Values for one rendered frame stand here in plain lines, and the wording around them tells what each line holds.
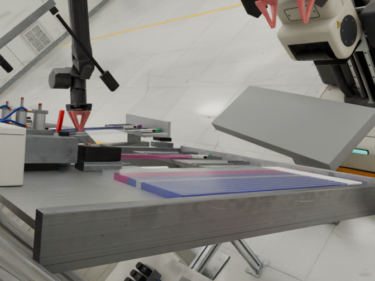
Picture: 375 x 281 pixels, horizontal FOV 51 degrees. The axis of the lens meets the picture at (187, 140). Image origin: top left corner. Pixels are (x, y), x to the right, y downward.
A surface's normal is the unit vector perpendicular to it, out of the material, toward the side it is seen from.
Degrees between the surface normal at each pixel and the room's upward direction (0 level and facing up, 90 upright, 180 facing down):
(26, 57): 90
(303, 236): 0
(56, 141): 90
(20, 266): 90
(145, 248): 90
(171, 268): 0
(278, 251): 0
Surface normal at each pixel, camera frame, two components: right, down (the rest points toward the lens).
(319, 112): -0.51, -0.69
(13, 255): 0.63, 0.10
